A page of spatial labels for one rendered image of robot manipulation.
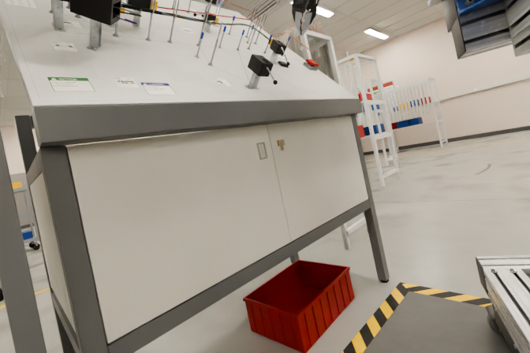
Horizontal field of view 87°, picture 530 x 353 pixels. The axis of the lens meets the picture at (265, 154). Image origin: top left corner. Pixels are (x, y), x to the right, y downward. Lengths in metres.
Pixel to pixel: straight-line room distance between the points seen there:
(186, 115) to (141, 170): 0.17
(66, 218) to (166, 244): 0.21
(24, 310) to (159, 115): 0.41
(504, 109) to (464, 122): 0.85
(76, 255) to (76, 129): 0.24
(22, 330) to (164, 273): 0.25
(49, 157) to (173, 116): 0.25
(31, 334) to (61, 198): 0.22
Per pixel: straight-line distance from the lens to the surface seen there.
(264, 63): 0.89
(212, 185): 0.77
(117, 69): 0.81
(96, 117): 0.64
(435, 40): 9.39
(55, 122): 0.63
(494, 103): 9.02
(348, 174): 1.26
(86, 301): 0.69
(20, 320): 0.63
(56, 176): 0.66
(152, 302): 0.73
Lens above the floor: 0.70
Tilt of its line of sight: level
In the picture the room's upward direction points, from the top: 12 degrees counter-clockwise
